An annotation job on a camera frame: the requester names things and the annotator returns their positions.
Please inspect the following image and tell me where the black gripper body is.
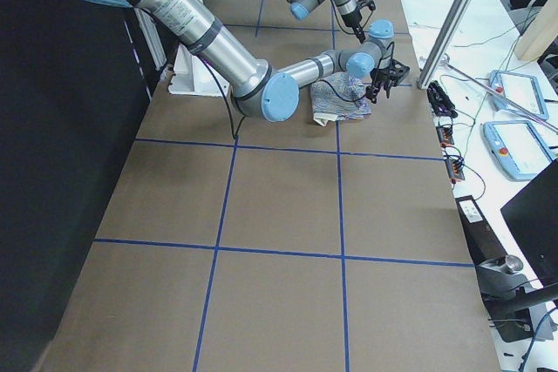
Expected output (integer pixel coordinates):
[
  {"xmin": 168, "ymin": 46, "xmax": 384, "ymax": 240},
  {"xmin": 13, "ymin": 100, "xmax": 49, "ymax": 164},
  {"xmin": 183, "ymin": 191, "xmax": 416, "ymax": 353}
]
[
  {"xmin": 371, "ymin": 58, "xmax": 410, "ymax": 89},
  {"xmin": 339, "ymin": 0, "xmax": 376, "ymax": 33}
]

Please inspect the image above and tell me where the striped polo shirt white collar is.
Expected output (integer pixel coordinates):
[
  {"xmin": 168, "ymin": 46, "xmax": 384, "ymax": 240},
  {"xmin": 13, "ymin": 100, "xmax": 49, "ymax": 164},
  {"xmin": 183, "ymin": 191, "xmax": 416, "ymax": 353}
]
[{"xmin": 310, "ymin": 72, "xmax": 371, "ymax": 126}]

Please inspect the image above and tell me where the black clamp tool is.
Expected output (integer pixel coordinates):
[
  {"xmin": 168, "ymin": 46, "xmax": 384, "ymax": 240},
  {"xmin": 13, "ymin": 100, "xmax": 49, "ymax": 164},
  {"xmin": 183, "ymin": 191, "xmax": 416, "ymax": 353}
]
[{"xmin": 426, "ymin": 80, "xmax": 459, "ymax": 118}]

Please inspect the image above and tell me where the orange black connector block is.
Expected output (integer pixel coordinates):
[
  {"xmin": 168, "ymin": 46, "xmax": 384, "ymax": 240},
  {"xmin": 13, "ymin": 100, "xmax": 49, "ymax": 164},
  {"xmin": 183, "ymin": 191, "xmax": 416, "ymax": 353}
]
[{"xmin": 436, "ymin": 125, "xmax": 454, "ymax": 148}]

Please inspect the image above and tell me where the far blue teach pendant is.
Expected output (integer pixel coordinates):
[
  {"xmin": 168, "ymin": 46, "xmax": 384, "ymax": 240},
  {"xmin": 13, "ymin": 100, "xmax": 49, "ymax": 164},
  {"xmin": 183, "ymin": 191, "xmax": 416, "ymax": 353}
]
[{"xmin": 489, "ymin": 71, "xmax": 549, "ymax": 120}]

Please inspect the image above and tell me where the blue teach pendant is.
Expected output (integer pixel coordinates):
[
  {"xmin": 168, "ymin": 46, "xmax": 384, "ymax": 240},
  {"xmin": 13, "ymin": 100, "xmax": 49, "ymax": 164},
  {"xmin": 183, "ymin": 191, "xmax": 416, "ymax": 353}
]
[
  {"xmin": 482, "ymin": 119, "xmax": 556, "ymax": 181},
  {"xmin": 489, "ymin": 71, "xmax": 549, "ymax": 120}
]

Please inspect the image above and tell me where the near blue teach pendant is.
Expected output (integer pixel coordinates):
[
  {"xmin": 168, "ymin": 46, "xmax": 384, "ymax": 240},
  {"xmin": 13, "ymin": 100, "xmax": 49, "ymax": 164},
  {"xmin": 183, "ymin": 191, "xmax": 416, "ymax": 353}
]
[{"xmin": 482, "ymin": 119, "xmax": 556, "ymax": 181}]

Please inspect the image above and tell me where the wooden board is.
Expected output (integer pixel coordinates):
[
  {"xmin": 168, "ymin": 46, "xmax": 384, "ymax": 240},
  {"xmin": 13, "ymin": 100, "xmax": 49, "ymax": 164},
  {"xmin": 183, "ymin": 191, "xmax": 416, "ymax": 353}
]
[{"xmin": 515, "ymin": 0, "xmax": 557, "ymax": 61}]

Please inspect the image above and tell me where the long metal rod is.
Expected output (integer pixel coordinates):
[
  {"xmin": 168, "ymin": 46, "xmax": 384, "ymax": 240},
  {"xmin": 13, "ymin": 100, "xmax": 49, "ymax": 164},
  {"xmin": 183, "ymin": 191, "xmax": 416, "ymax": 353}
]
[{"xmin": 440, "ymin": 54, "xmax": 558, "ymax": 134}]

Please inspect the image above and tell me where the black box with label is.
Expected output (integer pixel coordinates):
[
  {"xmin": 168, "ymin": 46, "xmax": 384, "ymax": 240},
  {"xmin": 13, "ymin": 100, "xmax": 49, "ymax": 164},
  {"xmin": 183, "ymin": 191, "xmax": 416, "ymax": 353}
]
[{"xmin": 455, "ymin": 195, "xmax": 507, "ymax": 265}]

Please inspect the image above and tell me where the black monitor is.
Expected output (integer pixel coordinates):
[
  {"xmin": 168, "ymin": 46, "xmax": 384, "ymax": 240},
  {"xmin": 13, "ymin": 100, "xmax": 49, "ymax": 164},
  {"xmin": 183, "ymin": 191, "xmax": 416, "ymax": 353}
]
[{"xmin": 500, "ymin": 161, "xmax": 558, "ymax": 285}]

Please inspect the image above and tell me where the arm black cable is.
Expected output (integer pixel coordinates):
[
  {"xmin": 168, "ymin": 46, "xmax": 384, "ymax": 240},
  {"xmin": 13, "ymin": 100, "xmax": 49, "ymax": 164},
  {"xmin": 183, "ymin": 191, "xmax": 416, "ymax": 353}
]
[
  {"xmin": 200, "ymin": 40, "xmax": 396, "ymax": 140},
  {"xmin": 291, "ymin": 0, "xmax": 376, "ymax": 36}
]

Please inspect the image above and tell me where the aluminium frame post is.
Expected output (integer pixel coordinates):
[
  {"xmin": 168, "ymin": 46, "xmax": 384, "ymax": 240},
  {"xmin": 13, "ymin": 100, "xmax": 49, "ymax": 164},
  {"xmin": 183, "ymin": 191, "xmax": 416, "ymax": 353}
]
[{"xmin": 417, "ymin": 0, "xmax": 472, "ymax": 89}]

